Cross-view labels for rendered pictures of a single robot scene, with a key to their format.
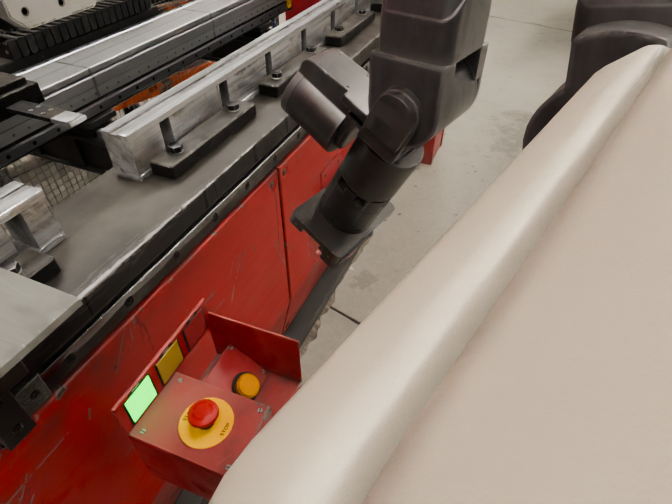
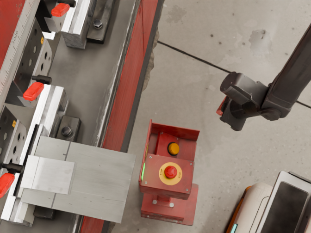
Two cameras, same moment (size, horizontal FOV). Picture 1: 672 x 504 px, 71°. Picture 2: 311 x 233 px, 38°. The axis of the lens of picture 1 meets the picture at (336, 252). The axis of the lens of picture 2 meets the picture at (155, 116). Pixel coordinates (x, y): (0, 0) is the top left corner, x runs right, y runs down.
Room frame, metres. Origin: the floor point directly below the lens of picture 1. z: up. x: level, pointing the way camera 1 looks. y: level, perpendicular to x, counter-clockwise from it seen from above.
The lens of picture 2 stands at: (0.03, 0.28, 2.14)
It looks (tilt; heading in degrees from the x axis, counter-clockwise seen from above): 70 degrees down; 348
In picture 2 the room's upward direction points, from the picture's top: 1 degrees clockwise
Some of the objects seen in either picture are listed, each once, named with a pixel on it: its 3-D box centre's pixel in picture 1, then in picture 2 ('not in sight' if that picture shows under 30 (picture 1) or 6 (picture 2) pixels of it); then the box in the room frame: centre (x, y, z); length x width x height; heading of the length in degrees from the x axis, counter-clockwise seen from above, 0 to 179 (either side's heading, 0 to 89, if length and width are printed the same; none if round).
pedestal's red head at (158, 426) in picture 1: (222, 402); (169, 161); (0.36, 0.16, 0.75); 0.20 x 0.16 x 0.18; 159
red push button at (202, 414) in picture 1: (204, 417); (170, 172); (0.31, 0.17, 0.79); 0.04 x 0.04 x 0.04
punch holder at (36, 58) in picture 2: not in sight; (17, 63); (0.52, 0.49, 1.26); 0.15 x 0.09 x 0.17; 157
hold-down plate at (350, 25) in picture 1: (351, 27); not in sight; (1.63, -0.05, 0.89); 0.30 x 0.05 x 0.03; 157
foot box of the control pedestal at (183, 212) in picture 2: not in sight; (170, 198); (0.35, 0.14, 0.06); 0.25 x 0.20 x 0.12; 69
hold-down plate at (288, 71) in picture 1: (295, 69); not in sight; (1.26, 0.11, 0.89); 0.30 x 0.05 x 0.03; 157
